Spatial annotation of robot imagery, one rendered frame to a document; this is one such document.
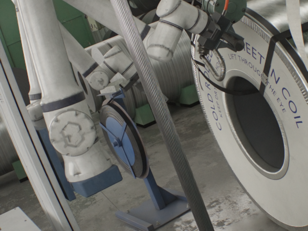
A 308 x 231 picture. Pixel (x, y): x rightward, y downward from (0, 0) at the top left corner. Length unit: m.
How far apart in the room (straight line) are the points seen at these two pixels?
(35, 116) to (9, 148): 4.68
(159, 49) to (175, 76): 5.62
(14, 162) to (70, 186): 5.06
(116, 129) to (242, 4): 2.04
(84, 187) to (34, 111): 0.57
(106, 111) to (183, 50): 3.63
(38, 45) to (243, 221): 2.09
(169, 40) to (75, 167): 0.56
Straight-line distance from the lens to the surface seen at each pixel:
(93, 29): 3.17
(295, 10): 1.53
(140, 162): 3.65
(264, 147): 2.66
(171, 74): 7.24
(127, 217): 3.98
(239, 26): 2.15
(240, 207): 3.53
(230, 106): 2.62
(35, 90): 2.42
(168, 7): 1.66
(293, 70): 1.92
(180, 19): 1.67
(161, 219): 3.80
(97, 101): 9.43
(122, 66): 2.39
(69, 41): 2.26
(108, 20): 1.78
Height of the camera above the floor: 1.41
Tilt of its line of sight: 9 degrees down
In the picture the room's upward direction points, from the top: 21 degrees counter-clockwise
